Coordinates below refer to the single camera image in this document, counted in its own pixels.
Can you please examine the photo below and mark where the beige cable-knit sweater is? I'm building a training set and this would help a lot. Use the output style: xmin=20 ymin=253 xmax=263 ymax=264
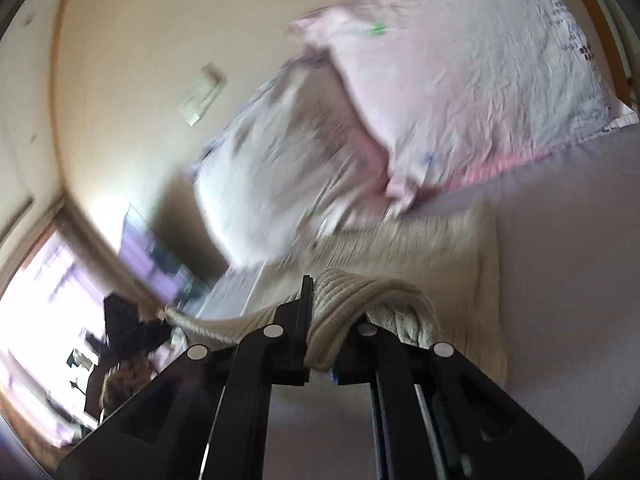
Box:
xmin=165 ymin=204 xmax=508 ymax=385

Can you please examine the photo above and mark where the pink floral pillow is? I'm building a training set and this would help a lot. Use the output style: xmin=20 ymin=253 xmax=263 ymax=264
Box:
xmin=290 ymin=0 xmax=638 ymax=205

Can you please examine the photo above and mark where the lilac bed sheet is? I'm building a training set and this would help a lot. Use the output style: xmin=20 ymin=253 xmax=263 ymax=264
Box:
xmin=199 ymin=123 xmax=640 ymax=480

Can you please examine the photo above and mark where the bright window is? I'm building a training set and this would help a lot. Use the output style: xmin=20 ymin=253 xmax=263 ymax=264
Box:
xmin=1 ymin=231 xmax=105 ymax=446

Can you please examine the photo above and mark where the white floral pillow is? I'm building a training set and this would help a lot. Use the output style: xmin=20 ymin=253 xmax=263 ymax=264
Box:
xmin=193 ymin=55 xmax=392 ymax=268

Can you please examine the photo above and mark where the white wall switch plate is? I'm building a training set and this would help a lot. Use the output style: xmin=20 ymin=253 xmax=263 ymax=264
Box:
xmin=179 ymin=63 xmax=227 ymax=127

